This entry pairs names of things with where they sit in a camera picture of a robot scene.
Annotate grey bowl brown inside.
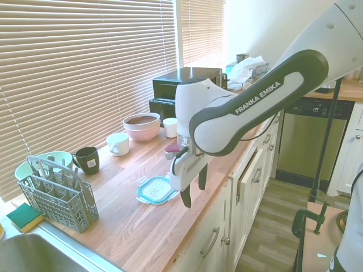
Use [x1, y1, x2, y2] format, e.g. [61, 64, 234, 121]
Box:
[123, 112, 161, 131]

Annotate black foil covered tray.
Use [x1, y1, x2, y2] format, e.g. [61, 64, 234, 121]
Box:
[314, 84, 337, 94]

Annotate tall white cup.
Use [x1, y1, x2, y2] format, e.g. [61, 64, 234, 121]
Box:
[162, 117, 179, 139]

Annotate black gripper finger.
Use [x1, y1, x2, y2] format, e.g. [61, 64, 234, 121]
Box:
[179, 184, 193, 209]
[197, 163, 209, 190]

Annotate ajar white drawer front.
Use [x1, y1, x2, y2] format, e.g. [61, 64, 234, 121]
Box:
[237, 148, 266, 205]

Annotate white plastic bag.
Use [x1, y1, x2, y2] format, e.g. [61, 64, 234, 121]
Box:
[228, 56, 266, 91]

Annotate wide white mug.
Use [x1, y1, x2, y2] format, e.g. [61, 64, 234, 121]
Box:
[106, 132, 130, 157]

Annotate brown mounting board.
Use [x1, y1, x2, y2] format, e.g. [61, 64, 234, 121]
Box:
[296, 200, 354, 272]

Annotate green yellow sponge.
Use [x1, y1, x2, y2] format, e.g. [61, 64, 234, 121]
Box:
[6, 202, 45, 233]

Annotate black mug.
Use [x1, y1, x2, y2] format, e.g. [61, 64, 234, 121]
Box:
[71, 146, 102, 176]

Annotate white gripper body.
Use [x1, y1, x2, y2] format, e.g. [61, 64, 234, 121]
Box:
[170, 154, 211, 190]

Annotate white side cabinet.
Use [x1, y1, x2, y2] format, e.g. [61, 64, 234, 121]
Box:
[336, 101, 363, 196]

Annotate grey plastic cutlery basket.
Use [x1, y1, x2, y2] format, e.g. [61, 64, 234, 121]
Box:
[17, 155, 100, 234]

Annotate black toaster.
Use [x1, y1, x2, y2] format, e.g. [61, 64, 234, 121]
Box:
[149, 98, 176, 120]

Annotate white lower cabinets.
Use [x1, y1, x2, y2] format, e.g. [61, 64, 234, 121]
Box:
[170, 95, 286, 272]

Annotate stainless steel sink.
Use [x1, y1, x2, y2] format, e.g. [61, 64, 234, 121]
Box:
[0, 223, 125, 272]

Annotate pink bowl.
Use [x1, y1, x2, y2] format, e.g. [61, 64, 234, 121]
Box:
[124, 120, 161, 142]

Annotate green metal clamp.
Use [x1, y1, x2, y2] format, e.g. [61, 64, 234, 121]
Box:
[292, 201, 330, 240]

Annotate mint green bowl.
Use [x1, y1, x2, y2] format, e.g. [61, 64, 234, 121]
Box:
[14, 151, 73, 182]

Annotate clear pouch dark trim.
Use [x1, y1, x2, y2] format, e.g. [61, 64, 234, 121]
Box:
[252, 63, 269, 77]

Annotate beige window blind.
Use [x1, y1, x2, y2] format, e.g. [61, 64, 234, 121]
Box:
[180, 0, 225, 66]
[0, 0, 178, 202]

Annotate teal rimmed container lid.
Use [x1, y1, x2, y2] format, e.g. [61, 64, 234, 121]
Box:
[136, 175, 180, 205]

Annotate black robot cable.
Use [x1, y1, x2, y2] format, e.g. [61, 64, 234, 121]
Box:
[171, 112, 281, 173]

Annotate stainless steel dishwasher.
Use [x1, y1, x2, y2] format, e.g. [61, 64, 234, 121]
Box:
[275, 97, 355, 188]

